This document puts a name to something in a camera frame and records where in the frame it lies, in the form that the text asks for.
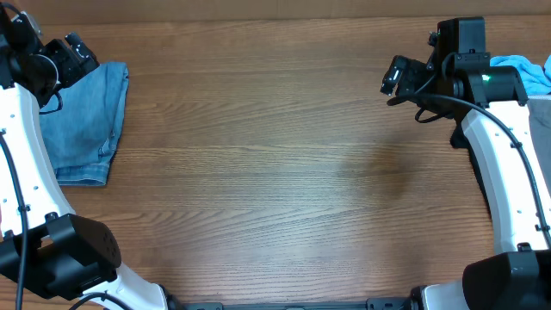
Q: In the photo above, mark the grey trousers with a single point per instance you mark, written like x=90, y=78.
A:
x=539, y=122

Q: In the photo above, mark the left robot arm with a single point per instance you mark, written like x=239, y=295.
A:
x=46, y=248

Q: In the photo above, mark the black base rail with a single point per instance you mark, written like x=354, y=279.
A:
x=292, y=305

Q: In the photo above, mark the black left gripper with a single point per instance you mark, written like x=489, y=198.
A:
x=74, y=69

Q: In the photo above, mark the black garment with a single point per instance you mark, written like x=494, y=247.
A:
x=459, y=141

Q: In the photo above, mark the light blue denim jeans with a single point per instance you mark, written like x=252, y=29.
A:
x=82, y=138

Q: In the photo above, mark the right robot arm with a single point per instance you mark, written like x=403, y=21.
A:
x=495, y=121

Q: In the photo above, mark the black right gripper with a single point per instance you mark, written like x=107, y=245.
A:
x=410, y=74

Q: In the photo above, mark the light blue cloth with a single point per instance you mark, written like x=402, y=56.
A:
x=536, y=78

